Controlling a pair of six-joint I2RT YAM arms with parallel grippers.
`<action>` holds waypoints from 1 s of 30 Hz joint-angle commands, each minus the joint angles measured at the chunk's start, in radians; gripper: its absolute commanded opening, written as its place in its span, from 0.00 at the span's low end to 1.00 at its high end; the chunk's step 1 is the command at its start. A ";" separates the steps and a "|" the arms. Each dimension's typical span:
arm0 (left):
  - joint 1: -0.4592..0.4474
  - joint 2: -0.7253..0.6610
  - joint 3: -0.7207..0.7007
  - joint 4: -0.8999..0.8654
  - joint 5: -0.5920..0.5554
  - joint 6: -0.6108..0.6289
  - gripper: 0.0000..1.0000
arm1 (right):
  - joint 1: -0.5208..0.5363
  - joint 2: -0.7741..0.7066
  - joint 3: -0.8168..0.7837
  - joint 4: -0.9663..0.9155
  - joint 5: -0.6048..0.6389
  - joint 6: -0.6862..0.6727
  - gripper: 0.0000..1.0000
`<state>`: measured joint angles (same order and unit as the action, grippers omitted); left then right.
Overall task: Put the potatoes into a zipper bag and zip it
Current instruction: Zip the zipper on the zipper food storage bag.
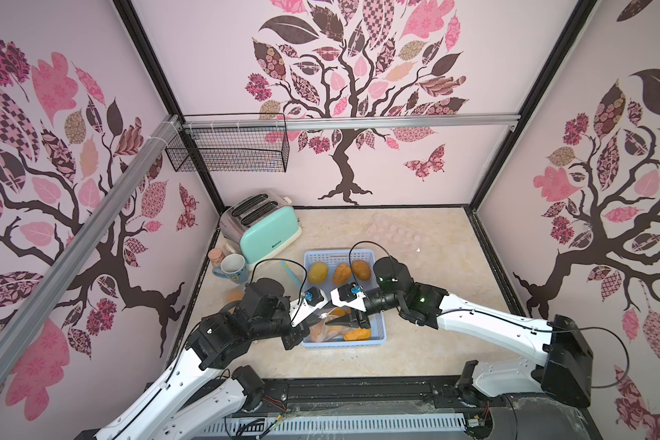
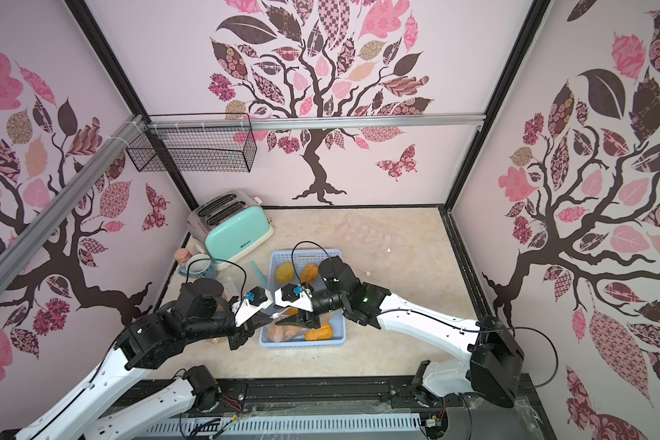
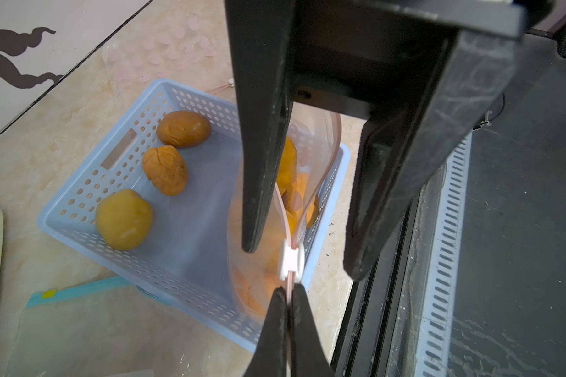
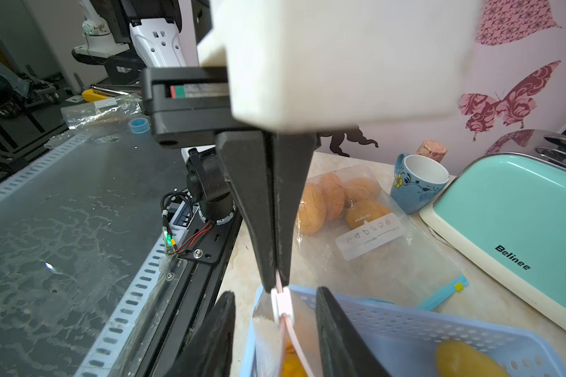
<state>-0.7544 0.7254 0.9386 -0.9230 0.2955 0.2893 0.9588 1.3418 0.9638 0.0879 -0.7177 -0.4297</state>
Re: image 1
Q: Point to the small pink cup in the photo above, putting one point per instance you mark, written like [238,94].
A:
[216,256]

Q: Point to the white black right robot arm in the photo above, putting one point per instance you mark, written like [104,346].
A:
[553,357]

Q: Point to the white blue ceramic mug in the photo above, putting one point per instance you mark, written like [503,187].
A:
[234,268]

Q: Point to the white slotted cable duct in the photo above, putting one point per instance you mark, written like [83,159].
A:
[333,427]

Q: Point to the light blue perforated plastic basket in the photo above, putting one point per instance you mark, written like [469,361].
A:
[332,258]

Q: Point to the clear blue zipper bag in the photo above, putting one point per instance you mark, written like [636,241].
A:
[288,275]

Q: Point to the aluminium rail back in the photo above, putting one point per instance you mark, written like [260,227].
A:
[352,121]

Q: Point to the yellow-green potato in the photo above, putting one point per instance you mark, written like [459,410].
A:
[318,273]

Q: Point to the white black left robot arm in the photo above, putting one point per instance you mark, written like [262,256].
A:
[192,392]

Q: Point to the mint green silver toaster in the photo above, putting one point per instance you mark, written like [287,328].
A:
[260,226]

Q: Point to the black wire wall basket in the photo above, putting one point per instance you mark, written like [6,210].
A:
[231,142]

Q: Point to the black base frame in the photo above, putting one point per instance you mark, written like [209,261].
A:
[513,416]

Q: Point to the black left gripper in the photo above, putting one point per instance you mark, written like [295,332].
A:
[296,333]

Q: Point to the brown potato right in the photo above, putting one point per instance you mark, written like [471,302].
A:
[361,270]

